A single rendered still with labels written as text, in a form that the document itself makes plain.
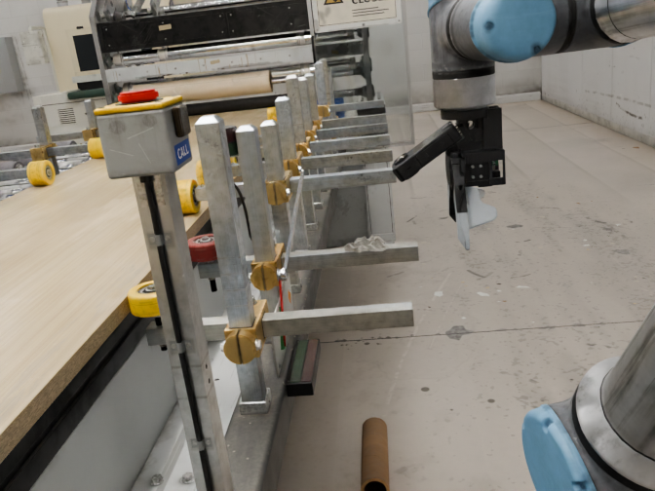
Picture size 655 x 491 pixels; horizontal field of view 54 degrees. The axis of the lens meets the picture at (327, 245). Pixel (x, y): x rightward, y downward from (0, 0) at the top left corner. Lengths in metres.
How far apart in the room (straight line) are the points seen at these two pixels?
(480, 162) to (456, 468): 1.27
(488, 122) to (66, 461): 0.74
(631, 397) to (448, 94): 0.50
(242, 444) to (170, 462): 0.19
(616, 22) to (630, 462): 0.49
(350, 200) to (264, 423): 2.99
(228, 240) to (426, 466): 1.29
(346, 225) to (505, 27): 3.23
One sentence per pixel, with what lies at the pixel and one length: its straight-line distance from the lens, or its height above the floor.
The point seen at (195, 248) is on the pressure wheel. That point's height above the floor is 0.90.
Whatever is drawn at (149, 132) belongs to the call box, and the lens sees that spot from 0.66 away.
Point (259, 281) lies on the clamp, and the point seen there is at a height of 0.84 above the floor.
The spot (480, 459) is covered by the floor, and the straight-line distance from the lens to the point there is 2.11.
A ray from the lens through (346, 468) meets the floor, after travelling 2.11.
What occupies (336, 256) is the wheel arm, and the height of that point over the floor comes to 0.85.
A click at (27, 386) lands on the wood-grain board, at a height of 0.90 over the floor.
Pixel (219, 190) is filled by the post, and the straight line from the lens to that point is 0.95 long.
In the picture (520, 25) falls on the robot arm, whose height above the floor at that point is 1.25.
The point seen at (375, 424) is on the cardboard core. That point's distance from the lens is 2.13.
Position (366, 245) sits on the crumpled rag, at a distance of 1.25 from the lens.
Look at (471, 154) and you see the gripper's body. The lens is 0.98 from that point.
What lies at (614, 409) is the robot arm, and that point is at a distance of 0.69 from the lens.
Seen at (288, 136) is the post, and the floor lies 1.03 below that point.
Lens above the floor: 1.27
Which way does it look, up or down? 18 degrees down
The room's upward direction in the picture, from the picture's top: 7 degrees counter-clockwise
